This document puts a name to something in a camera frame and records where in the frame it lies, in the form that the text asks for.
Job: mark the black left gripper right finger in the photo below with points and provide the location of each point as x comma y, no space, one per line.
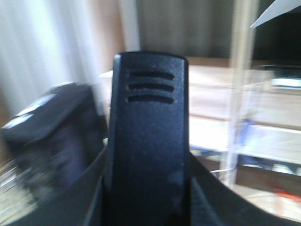
214,204

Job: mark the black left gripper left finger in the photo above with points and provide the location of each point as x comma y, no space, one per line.
73,207

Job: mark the black stapler with orange button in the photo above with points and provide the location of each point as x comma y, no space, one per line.
147,180

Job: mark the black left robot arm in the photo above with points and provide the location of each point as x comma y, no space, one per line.
61,174

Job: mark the wooden shelf unit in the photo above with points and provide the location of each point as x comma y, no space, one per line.
237,108

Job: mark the grey curtain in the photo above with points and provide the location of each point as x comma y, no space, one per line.
48,42

